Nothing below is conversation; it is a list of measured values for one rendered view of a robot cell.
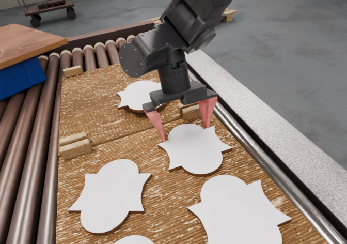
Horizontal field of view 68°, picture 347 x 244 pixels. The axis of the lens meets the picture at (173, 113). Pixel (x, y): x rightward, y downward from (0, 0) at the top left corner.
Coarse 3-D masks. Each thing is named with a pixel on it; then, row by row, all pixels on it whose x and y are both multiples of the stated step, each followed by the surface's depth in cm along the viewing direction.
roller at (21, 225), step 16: (48, 64) 104; (48, 80) 90; (48, 96) 81; (48, 112) 74; (48, 128) 68; (32, 144) 61; (32, 160) 56; (32, 176) 53; (32, 192) 49; (16, 208) 46; (32, 208) 47; (16, 224) 43; (32, 224) 44; (16, 240) 41; (32, 240) 43
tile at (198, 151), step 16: (176, 128) 55; (192, 128) 54; (208, 128) 54; (160, 144) 52; (176, 144) 51; (192, 144) 50; (208, 144) 50; (224, 144) 49; (176, 160) 47; (192, 160) 47; (208, 160) 46
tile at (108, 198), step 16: (128, 160) 49; (96, 176) 47; (112, 176) 46; (128, 176) 46; (144, 176) 45; (96, 192) 44; (112, 192) 43; (128, 192) 43; (80, 208) 41; (96, 208) 41; (112, 208) 41; (128, 208) 40; (96, 224) 39; (112, 224) 38
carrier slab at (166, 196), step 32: (224, 128) 54; (64, 160) 53; (96, 160) 51; (160, 160) 49; (224, 160) 47; (64, 192) 46; (160, 192) 43; (192, 192) 42; (64, 224) 40; (128, 224) 39; (160, 224) 38; (192, 224) 38; (288, 224) 36
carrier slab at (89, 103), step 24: (96, 72) 86; (120, 72) 84; (72, 96) 75; (96, 96) 73; (72, 120) 64; (96, 120) 63; (120, 120) 62; (144, 120) 60; (168, 120) 59; (96, 144) 56
